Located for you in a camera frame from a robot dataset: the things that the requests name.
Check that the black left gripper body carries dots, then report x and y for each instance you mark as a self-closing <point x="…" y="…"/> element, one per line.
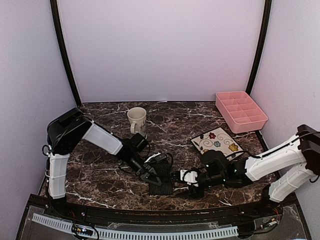
<point x="143" y="171"/>

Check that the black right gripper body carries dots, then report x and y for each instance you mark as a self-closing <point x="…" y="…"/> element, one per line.
<point x="191" y="187"/>

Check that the black striped underwear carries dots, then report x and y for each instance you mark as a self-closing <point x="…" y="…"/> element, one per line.
<point x="163" y="170"/>

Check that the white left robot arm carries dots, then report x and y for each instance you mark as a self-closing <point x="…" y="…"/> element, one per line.
<point x="67" y="131"/>

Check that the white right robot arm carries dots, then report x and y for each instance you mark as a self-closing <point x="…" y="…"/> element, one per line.
<point x="301" y="153"/>

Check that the floral patterned square coaster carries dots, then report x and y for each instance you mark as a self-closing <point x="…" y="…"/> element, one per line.
<point x="218" y="140"/>

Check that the cream ceramic mug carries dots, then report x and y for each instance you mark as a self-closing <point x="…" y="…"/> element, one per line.
<point x="137" y="117"/>

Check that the pink divided organizer tray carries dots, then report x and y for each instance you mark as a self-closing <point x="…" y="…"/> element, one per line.
<point x="240" y="111"/>

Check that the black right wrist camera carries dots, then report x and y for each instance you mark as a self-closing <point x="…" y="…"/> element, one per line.
<point x="215" y="162"/>

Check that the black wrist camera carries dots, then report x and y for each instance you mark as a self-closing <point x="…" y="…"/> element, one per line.
<point x="138" y="142"/>
<point x="215" y="162"/>

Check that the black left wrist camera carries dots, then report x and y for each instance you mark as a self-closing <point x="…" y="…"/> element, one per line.
<point x="138" y="142"/>

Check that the black table edge rail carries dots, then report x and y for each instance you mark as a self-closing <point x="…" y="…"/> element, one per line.
<point x="233" y="207"/>

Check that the right circuit board with wires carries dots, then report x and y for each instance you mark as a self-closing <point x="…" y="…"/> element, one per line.
<point x="269" y="223"/>

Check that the circuit board with wires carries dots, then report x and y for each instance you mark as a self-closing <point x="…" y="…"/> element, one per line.
<point x="269" y="223"/>
<point x="83" y="232"/>

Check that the left circuit board with wires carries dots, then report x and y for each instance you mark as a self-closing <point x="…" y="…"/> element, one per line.
<point x="83" y="232"/>

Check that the white slotted cable duct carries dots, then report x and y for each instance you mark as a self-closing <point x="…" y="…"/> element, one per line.
<point x="123" y="231"/>

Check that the black left frame post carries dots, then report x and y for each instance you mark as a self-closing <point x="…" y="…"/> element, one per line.
<point x="63" y="51"/>

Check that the black frame post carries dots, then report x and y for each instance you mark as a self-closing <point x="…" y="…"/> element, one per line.
<point x="260" y="46"/>
<point x="63" y="51"/>

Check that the black right frame post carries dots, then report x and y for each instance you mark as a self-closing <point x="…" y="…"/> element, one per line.
<point x="260" y="46"/>

